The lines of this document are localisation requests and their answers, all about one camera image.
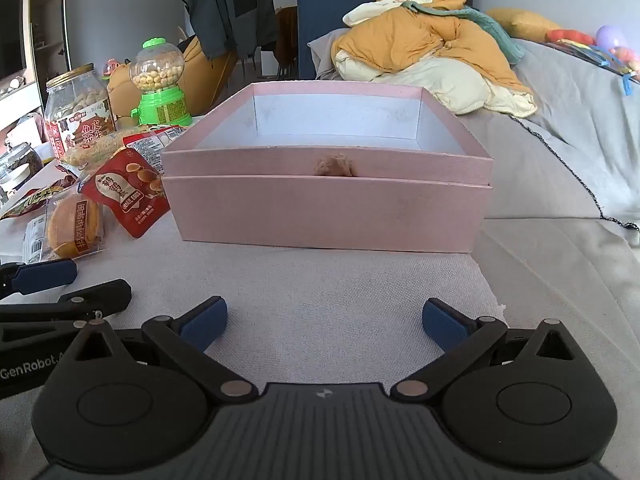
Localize red and white snack packet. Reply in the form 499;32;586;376
122;126;188;163

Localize orange and cream quilt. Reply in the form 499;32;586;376
332;0;538;118

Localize clear rice bar packet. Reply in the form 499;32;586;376
60;129;151;168

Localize pink cardboard box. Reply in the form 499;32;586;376
160;82;495;253

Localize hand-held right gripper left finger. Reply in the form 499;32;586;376
65;296;256;406

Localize black television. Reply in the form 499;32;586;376
0;0;28;81

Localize colourful toy book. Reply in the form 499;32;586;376
550;40;640;82

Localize grey pillow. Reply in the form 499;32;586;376
307;27;351;81

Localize grey sofa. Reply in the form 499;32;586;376
465;35;640;480

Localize teal cloth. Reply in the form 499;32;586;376
400;0;526;64

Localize yellow pillow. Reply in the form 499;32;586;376
485;7;563;43

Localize clear bread cake packet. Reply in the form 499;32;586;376
22;190;108;263

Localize purple toy ball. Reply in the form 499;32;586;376
595;25;628;51

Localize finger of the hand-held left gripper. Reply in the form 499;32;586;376
0;279;132;345
0;259;79;297

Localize dark red snack packet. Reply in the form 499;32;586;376
0;185;78;220

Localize brown chair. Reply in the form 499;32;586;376
275;6;299;68

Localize light grey cloth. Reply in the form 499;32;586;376
0;150;508;411

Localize glass jar with dark contents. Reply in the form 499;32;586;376
0;141;45;193

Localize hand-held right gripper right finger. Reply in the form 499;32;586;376
390;297;577;404

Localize white shelf unit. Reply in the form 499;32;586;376
27;0;68;76

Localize red and orange toy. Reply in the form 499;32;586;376
545;29;596;45

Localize peanut jar with red label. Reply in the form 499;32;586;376
44;63;117;163

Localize red egg snack packet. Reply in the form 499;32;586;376
80;147;171;239

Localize blue cabinet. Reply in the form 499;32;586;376
296;0;396;81

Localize green gumball machine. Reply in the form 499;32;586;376
129;37;193;127

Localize dark grey jacket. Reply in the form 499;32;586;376
181;0;277;61

